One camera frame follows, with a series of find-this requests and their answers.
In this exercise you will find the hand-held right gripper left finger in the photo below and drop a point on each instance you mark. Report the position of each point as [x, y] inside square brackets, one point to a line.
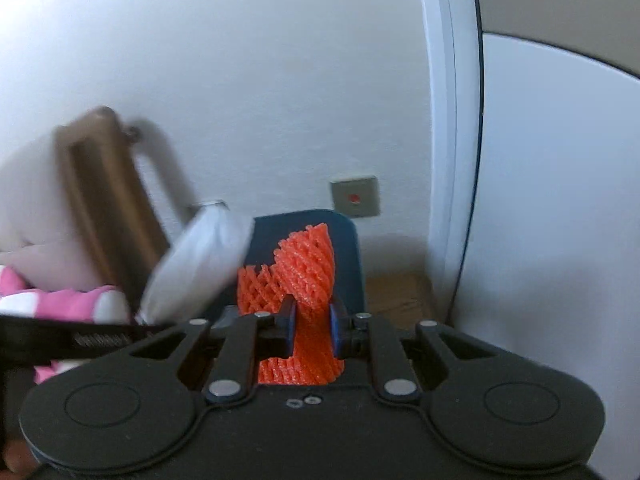
[286, 322]

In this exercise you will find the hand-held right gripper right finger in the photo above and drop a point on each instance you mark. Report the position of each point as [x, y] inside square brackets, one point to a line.
[336, 330]

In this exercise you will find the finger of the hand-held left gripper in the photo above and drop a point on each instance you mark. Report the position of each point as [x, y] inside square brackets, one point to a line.
[100, 340]

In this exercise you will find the orange foam fruit net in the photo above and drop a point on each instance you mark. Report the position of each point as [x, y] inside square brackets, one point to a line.
[305, 260]

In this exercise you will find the teal plastic trash bin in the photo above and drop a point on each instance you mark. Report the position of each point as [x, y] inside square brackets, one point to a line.
[351, 260]

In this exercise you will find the pink and white plush toy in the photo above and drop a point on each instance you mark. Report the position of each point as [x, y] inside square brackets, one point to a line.
[65, 305]

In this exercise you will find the beige padded headboard cushion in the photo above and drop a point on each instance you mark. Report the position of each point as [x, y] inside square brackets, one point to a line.
[35, 220]

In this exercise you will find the white door with brown stripe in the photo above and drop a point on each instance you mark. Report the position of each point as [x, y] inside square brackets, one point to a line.
[550, 210]

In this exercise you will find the brown wooden headboard frame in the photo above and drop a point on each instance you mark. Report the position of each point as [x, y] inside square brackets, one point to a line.
[107, 210]

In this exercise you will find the beige wall switch plate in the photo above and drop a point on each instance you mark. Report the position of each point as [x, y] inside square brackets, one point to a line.
[355, 197]

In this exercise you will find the white door frame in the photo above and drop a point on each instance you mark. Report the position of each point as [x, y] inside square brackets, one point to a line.
[447, 135]

